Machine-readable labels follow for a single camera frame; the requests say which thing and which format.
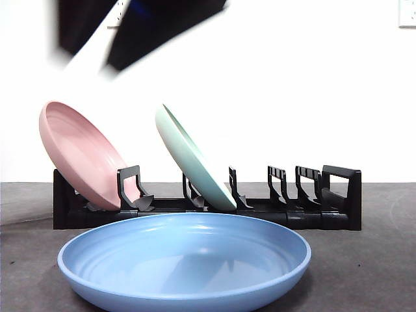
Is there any green plastic plate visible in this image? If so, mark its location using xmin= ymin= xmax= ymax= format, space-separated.
xmin=154 ymin=103 xmax=237 ymax=211

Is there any blue plastic plate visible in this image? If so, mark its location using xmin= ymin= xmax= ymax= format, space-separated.
xmin=57 ymin=213 xmax=312 ymax=312

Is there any white wall socket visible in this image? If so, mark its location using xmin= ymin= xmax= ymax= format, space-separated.
xmin=106 ymin=0 xmax=131 ymax=30
xmin=398 ymin=0 xmax=416 ymax=28

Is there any pink plastic plate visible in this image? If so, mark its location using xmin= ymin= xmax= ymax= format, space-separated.
xmin=38 ymin=101 xmax=142 ymax=211

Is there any black plate rack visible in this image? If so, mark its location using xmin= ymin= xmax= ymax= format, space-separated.
xmin=52 ymin=164 xmax=362 ymax=231

